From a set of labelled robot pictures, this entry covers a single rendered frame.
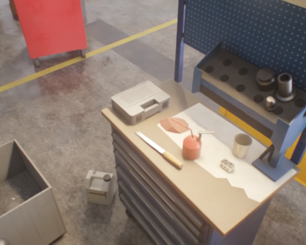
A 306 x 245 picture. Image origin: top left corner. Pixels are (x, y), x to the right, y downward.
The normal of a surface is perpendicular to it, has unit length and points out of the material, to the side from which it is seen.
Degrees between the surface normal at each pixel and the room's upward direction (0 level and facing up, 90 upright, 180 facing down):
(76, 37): 90
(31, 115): 0
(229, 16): 90
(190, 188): 0
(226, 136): 0
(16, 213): 90
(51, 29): 90
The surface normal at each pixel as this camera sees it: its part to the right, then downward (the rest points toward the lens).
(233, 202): 0.00, -0.76
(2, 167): 0.66, 0.49
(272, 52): -0.80, 0.40
